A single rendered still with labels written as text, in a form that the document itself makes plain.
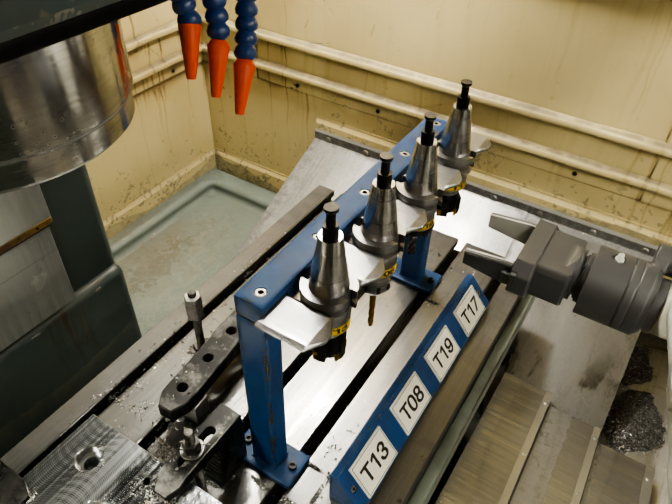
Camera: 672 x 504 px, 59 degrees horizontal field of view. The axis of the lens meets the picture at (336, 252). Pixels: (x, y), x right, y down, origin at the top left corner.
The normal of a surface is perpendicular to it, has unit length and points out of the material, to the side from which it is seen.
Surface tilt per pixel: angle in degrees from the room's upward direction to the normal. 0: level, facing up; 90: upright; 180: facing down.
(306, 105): 90
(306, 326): 0
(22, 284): 90
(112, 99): 90
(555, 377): 24
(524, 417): 7
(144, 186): 90
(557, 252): 0
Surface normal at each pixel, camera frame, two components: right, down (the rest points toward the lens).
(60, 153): 0.75, 0.45
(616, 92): -0.53, 0.55
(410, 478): 0.03, -0.75
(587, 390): -0.19, -0.47
